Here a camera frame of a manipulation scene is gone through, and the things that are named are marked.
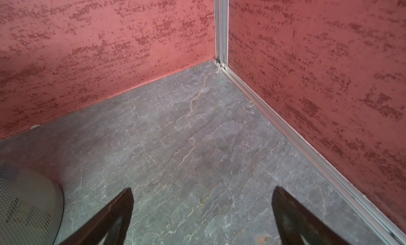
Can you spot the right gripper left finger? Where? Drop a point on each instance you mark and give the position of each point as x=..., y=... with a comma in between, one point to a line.
x=109, y=225

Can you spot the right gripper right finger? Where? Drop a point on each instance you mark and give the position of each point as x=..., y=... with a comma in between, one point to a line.
x=297, y=225

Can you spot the grey mesh waste bin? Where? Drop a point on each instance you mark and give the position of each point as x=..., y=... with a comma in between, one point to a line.
x=31, y=206

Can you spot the right corner aluminium post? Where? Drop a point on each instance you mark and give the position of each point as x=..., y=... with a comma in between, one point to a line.
x=221, y=31

